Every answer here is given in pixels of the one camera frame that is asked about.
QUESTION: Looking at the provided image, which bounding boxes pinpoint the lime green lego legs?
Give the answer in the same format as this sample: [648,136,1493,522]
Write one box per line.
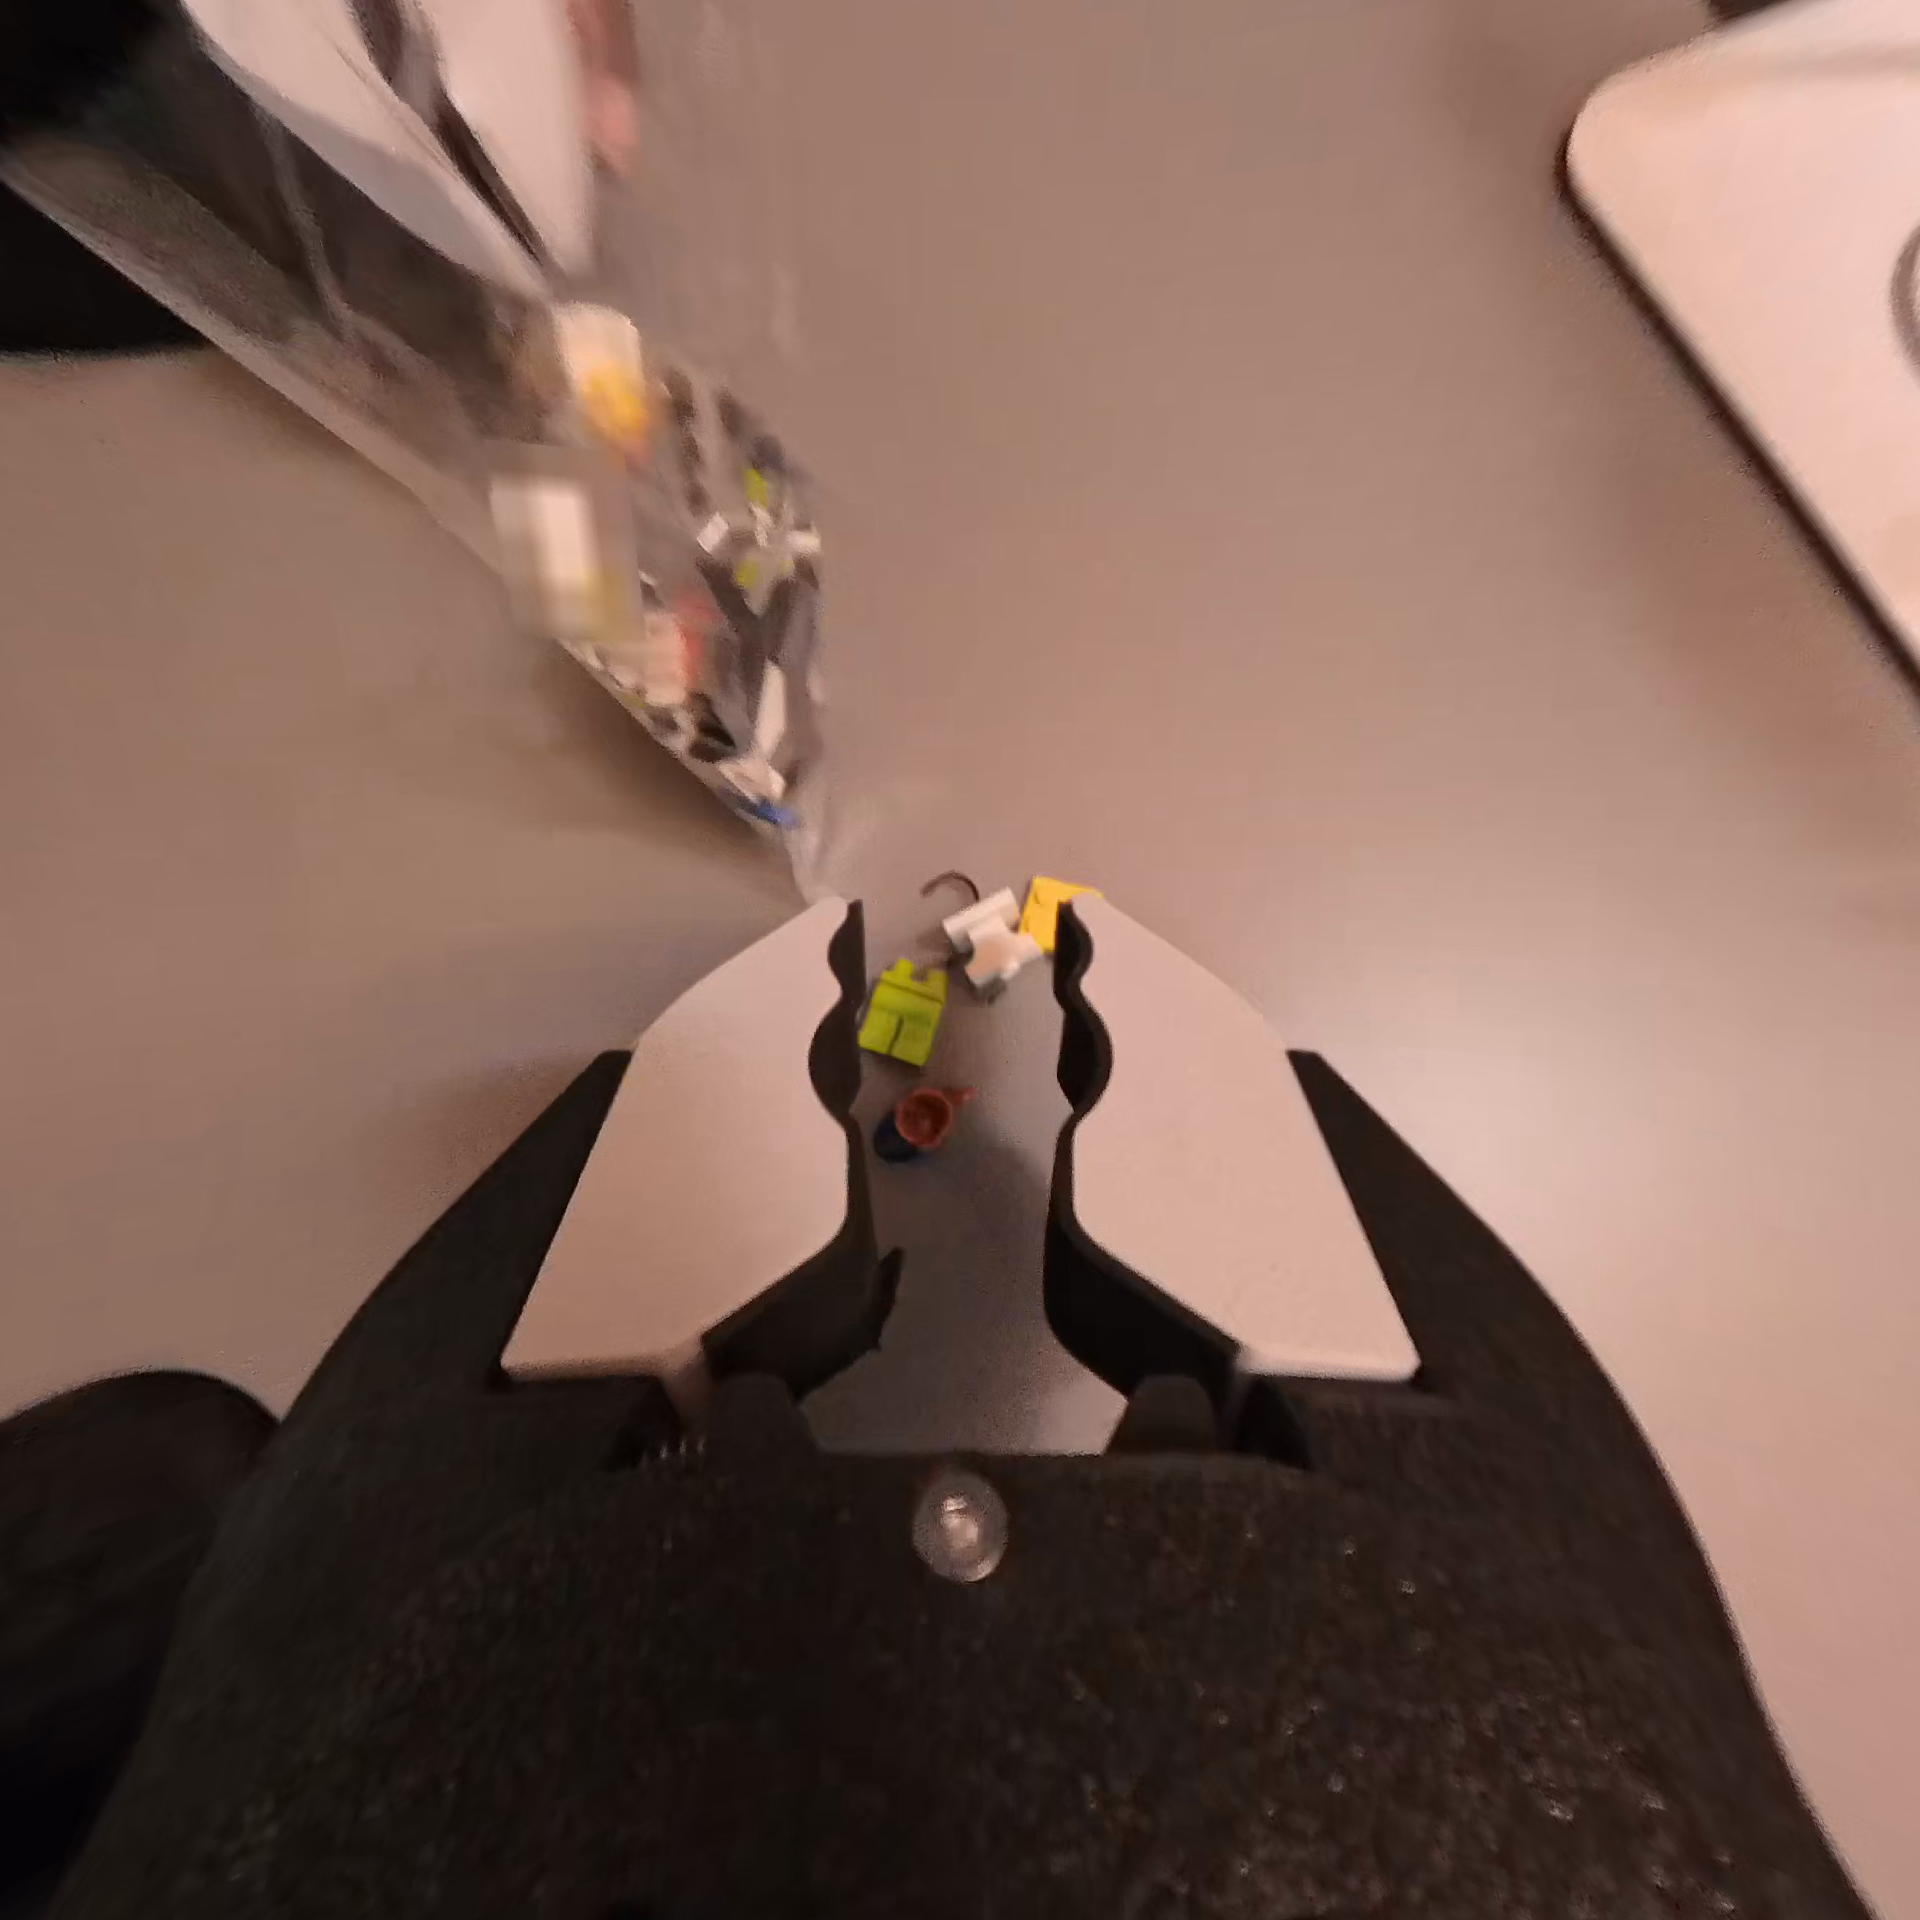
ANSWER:
[859,958,951,1070]

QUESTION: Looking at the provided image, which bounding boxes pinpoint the clear plastic bag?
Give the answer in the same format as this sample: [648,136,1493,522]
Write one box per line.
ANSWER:
[0,0,837,911]

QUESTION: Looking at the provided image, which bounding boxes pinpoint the white lego bracket piece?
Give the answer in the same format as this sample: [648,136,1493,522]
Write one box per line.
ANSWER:
[943,887,1041,1003]

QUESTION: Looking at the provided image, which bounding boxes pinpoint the black chair armrest pad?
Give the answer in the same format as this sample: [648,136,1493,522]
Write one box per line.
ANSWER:
[0,1372,281,1847]

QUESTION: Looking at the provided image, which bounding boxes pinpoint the person's left forearm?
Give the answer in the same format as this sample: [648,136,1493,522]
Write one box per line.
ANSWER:
[0,0,220,359]

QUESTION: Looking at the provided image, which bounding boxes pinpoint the white stand base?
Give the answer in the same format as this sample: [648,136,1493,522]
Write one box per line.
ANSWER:
[1562,0,1920,678]

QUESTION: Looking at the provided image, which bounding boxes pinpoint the orange blue lego cap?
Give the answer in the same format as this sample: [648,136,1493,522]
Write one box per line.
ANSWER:
[869,1084,975,1169]

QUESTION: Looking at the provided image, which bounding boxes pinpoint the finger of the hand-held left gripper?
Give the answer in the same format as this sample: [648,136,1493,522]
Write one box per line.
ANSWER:
[436,0,596,260]
[188,0,547,283]

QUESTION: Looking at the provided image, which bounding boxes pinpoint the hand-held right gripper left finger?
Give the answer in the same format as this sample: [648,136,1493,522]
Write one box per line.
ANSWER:
[500,897,875,1418]

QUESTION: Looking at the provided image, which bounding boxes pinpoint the person's left hand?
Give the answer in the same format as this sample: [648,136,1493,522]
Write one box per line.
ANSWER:
[578,0,645,173]

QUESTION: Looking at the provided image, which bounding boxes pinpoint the pile of lego pieces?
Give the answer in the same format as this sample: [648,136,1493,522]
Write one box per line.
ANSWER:
[489,301,832,834]

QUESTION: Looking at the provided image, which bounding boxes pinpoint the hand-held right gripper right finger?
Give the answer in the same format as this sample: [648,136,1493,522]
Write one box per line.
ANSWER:
[1048,897,1422,1383]

